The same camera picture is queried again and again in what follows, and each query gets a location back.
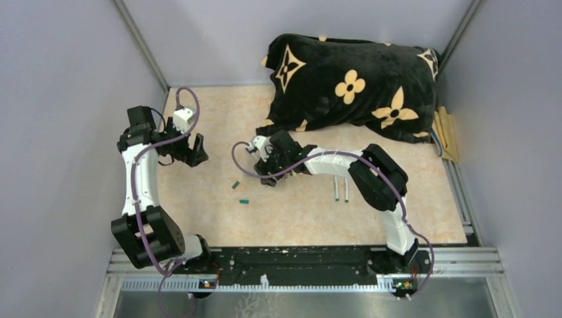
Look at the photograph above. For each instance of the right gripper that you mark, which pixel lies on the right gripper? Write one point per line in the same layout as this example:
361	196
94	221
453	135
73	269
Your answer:
264	166

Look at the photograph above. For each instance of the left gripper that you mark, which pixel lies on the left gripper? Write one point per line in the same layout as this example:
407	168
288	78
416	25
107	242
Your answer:
188	146

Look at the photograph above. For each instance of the green capped white marker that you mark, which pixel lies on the green capped white marker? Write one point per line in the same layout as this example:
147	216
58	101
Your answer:
336	189

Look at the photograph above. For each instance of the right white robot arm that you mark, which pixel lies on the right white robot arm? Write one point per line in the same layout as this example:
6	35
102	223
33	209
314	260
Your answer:
379	179

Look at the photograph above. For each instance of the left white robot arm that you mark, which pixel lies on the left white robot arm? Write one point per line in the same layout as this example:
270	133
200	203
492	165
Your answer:
145	231

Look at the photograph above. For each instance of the black floral plush blanket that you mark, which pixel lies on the black floral plush blanket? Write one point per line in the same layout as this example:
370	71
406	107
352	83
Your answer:
322	82

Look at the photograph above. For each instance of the yellow cloth bundle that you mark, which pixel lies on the yellow cloth bundle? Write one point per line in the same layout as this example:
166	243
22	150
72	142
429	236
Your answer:
443	135

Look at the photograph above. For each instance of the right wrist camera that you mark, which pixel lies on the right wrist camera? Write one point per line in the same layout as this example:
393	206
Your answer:
258	144

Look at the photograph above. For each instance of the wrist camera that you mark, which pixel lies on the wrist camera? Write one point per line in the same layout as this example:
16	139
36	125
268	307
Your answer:
182	119
258	144

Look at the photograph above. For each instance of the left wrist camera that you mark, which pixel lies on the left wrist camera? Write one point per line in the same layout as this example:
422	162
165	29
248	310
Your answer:
182	119

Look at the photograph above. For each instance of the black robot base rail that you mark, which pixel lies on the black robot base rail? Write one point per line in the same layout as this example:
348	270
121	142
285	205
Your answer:
306	266

